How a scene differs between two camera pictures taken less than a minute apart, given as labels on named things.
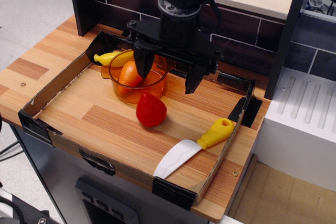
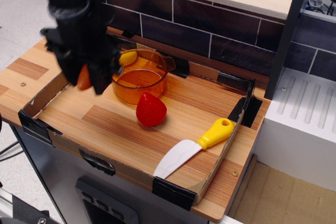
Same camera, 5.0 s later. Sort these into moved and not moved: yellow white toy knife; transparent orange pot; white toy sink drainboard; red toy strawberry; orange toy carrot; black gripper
Moved: orange toy carrot; black gripper
Not moved: white toy sink drainboard; transparent orange pot; red toy strawberry; yellow white toy knife
